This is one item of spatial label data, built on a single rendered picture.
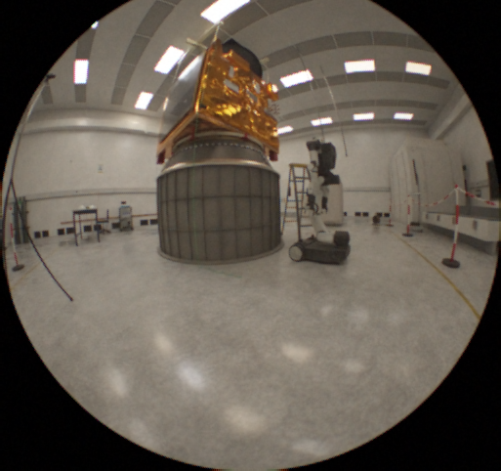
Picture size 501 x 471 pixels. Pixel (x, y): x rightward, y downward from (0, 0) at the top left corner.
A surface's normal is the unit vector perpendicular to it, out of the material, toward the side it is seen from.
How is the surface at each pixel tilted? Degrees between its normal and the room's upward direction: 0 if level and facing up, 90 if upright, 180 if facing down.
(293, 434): 0
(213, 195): 90
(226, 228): 90
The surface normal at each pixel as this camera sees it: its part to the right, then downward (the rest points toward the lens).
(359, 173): -0.62, 0.08
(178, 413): -0.03, -1.00
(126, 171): 0.79, 0.03
